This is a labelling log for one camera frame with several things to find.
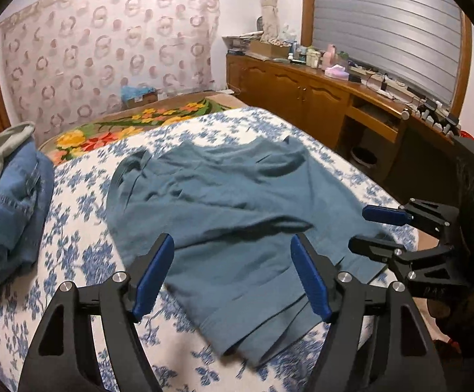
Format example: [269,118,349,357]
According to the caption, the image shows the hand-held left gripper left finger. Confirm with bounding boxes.
[17,233,176,392]

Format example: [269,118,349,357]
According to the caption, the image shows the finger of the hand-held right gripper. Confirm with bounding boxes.
[362,198,462,233]
[348,235,456,292]

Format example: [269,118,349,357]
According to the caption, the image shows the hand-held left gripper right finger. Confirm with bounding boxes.
[290,233,442,392]

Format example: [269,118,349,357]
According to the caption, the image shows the teal pants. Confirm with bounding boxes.
[105,137,397,366]

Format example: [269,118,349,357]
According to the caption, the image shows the dark waste bin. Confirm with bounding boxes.
[350,147,378,168]

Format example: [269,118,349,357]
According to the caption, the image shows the blue floral white bedspread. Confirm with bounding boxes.
[0,106,419,392]

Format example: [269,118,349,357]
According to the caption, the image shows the black desk gadget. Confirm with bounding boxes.
[419,100,460,135]

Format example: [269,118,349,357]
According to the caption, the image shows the white power strip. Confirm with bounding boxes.
[378,77,409,92]

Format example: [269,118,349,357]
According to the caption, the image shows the yellow red flower blanket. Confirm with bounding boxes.
[37,97,242,166]

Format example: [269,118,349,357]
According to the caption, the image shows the pink tissue box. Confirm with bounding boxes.
[324,64,350,80]

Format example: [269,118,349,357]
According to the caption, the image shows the wooden sideboard cabinet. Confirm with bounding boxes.
[226,53,462,172]

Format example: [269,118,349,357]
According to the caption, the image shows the folded blue jeans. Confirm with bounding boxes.
[0,144,55,297]

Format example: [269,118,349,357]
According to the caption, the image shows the cardboard box with blue cloth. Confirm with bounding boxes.
[121,84,159,109]

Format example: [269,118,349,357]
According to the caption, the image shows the open cardboard box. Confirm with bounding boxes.
[248,40,291,58]

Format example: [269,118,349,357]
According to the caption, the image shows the stack of papers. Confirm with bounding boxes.
[223,33,264,52]

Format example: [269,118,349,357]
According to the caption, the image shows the beige tied curtain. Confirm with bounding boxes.
[253,0,280,43]

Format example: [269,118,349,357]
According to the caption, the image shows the ring patterned lace curtain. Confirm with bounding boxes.
[0,0,221,148]

